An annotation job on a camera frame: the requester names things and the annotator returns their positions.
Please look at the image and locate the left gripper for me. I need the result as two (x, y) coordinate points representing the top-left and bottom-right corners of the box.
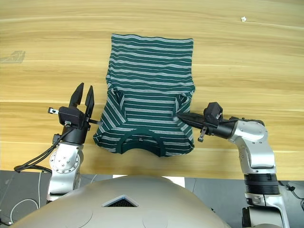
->
(48, 82), (103, 145)

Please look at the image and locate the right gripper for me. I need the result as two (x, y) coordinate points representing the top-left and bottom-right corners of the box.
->
(197, 115), (238, 143)

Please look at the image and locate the green white striped T-shirt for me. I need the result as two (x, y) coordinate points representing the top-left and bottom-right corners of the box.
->
(93, 33), (197, 159)

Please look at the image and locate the robot body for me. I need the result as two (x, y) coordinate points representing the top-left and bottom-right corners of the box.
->
(9, 175), (231, 228)

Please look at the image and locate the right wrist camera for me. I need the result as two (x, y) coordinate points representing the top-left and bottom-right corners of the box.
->
(203, 102), (224, 127)

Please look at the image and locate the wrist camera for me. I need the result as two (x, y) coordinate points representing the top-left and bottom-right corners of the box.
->
(203, 102), (224, 127)
(57, 106), (87, 130)

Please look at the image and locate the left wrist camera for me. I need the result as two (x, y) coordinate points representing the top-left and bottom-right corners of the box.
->
(57, 106), (87, 130)

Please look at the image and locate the black cable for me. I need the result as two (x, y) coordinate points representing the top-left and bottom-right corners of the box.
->
(277, 180), (304, 208)
(13, 133), (63, 174)

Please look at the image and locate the white cable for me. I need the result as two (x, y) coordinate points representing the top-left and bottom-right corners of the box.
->
(10, 171), (42, 225)

